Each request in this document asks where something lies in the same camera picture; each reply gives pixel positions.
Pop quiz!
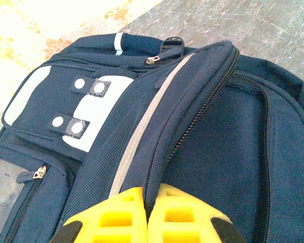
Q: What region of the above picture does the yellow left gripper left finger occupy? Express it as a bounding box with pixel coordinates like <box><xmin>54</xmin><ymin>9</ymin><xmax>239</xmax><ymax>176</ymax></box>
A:
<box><xmin>49</xmin><ymin>186</ymin><xmax>149</xmax><ymax>243</ymax></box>

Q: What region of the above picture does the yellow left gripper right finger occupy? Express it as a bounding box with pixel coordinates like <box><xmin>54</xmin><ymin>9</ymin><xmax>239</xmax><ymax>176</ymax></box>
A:
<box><xmin>146</xmin><ymin>183</ymin><xmax>245</xmax><ymax>243</ymax></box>

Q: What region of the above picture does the navy blue backpack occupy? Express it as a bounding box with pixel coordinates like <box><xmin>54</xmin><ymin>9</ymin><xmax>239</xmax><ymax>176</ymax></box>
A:
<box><xmin>0</xmin><ymin>32</ymin><xmax>304</xmax><ymax>243</ymax></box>

